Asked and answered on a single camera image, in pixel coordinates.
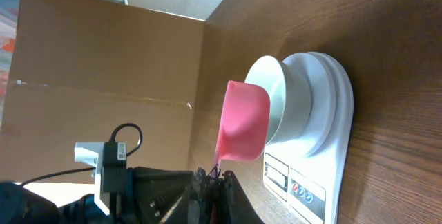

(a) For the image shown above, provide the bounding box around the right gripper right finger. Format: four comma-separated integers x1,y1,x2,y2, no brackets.
220,171,264,224

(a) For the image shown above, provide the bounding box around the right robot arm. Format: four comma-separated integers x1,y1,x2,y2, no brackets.
1,167,262,224

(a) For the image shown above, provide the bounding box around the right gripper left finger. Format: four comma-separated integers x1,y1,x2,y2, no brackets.
133,167,207,223

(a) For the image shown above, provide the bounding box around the white round bowl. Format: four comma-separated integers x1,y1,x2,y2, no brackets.
245,55,312,145

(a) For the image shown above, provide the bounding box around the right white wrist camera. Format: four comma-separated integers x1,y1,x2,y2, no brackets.
74,142,127,218

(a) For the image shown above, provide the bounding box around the brown cardboard panel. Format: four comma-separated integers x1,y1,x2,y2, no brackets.
1,0,204,183

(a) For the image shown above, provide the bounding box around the right black cable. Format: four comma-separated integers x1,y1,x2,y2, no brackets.
20,122,144,187

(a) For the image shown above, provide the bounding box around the pink measuring scoop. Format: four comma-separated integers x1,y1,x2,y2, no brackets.
214,81,270,165

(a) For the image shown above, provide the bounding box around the white digital kitchen scale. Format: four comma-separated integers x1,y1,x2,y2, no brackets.
262,52,354,223

